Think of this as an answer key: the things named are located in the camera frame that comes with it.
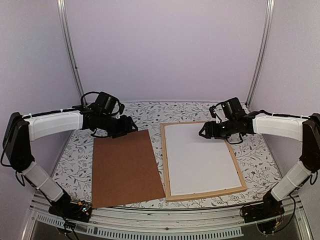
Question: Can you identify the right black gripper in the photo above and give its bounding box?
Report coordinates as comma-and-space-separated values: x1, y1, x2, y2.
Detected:
199, 118, 237, 140

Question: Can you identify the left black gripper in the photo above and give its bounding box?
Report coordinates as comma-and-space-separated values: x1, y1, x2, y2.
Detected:
99, 113, 139, 140

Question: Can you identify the books and cat photo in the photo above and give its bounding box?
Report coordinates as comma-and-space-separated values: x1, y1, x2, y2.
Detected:
164, 122, 242, 196

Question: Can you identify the brown backing board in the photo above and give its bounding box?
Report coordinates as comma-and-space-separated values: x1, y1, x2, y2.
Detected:
91, 130, 165, 209

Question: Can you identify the wooden picture frame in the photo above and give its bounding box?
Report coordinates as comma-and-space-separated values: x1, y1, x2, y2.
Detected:
160, 121, 247, 202

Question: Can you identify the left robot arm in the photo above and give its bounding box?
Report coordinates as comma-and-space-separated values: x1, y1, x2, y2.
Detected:
1, 91, 138, 217

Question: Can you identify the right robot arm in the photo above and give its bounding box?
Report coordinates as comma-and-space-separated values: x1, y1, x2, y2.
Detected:
198, 97, 320, 218

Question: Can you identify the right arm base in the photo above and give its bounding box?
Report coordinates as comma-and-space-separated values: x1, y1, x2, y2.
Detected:
239, 202, 285, 235

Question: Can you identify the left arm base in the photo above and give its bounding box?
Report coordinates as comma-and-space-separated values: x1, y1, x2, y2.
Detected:
48, 200, 93, 223

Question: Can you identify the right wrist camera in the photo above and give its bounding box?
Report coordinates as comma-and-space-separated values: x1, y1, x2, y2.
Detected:
209, 105, 222, 124

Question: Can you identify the front aluminium rail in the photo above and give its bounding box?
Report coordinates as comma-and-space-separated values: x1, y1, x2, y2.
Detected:
22, 194, 314, 240

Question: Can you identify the left aluminium post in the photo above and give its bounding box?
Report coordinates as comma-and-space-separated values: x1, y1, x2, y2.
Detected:
56, 0, 84, 97

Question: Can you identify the aluminium post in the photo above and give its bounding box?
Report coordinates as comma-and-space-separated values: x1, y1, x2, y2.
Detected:
56, 0, 84, 97
245, 0, 275, 108

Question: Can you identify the right aluminium post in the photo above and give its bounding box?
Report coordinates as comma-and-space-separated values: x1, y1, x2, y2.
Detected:
245, 0, 275, 108

